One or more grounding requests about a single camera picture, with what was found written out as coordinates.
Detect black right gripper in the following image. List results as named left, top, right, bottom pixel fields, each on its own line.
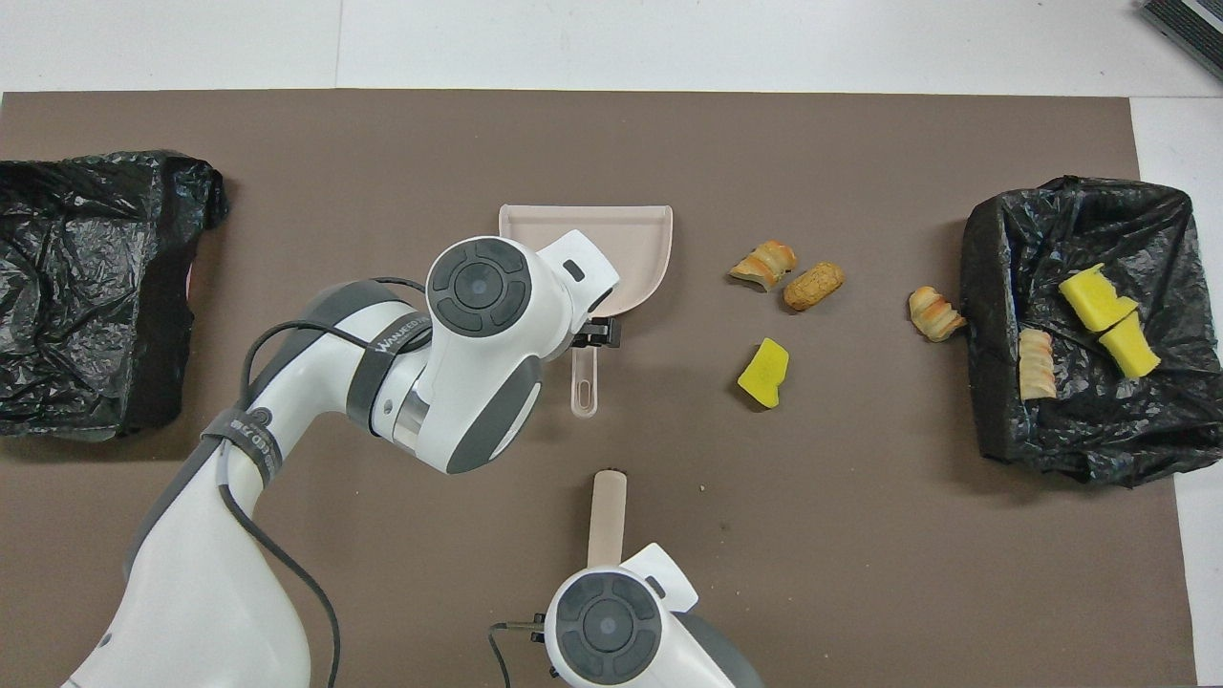
left=528, top=614, right=561, bottom=677

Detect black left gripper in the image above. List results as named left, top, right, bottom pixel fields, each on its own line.
left=571, top=317, right=623, bottom=351

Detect beige plastic dustpan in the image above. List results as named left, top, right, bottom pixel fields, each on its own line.
left=499, top=204, right=674, bottom=419

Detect beige hand brush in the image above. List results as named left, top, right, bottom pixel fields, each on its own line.
left=586, top=468, right=629, bottom=570

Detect golden bread roll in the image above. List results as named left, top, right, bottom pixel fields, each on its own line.
left=783, top=262, right=847, bottom=312

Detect pale striped croissant piece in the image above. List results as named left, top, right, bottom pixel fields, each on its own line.
left=1019, top=329, right=1058, bottom=400

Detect notched yellow sponge piece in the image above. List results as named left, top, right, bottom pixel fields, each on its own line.
left=1059, top=263, right=1140, bottom=333

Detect green and yellow sponge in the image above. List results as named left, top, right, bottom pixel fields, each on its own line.
left=1097, top=311, right=1162, bottom=380

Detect bin with black bag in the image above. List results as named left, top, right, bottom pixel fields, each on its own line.
left=0, top=149, right=230, bottom=442
left=958, top=175, right=1223, bottom=488

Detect brown table mat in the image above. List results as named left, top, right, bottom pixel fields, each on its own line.
left=0, top=89, right=1200, bottom=688

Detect dark grey ribbed device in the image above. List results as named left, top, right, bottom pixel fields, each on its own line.
left=1137, top=0, right=1223, bottom=82

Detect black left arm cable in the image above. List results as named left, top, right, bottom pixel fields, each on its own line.
left=218, top=275, right=426, bottom=688

